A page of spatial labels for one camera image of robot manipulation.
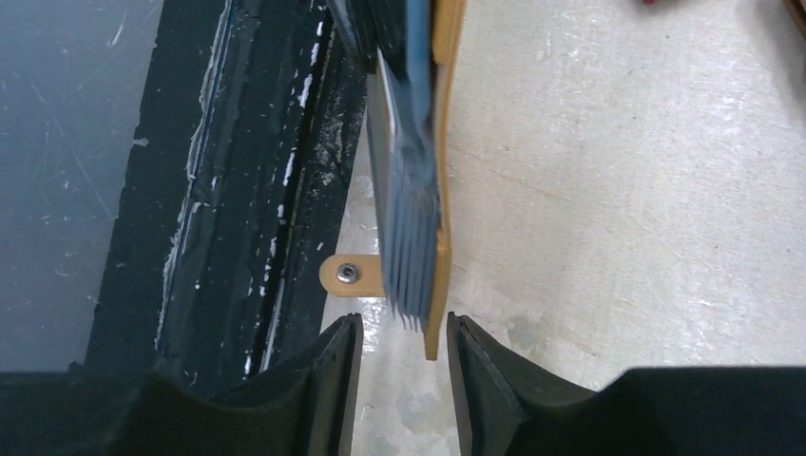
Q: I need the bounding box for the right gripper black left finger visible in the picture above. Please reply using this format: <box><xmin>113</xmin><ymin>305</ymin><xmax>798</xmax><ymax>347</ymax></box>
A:
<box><xmin>1</xmin><ymin>313</ymin><xmax>363</xmax><ymax>455</ymax></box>

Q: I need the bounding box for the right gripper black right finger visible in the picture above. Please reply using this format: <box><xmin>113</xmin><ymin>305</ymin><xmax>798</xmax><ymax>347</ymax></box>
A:
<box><xmin>446</xmin><ymin>313</ymin><xmax>805</xmax><ymax>455</ymax></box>

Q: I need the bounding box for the orange card holder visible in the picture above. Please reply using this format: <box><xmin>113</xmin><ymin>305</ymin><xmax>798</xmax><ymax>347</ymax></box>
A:
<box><xmin>319</xmin><ymin>1</ymin><xmax>466</xmax><ymax>361</ymax></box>

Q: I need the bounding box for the grey striped credit card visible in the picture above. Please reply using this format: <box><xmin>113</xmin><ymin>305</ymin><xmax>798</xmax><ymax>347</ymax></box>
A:
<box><xmin>367</xmin><ymin>57</ymin><xmax>440</xmax><ymax>333</ymax></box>

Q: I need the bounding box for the light blue credit card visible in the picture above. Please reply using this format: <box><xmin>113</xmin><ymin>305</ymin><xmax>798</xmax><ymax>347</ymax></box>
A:
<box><xmin>405</xmin><ymin>0</ymin><xmax>433</xmax><ymax>145</ymax></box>

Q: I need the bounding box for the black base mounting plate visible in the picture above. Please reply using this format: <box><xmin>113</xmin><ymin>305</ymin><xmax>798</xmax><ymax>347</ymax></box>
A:
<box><xmin>84</xmin><ymin>1</ymin><xmax>365</xmax><ymax>396</ymax></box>

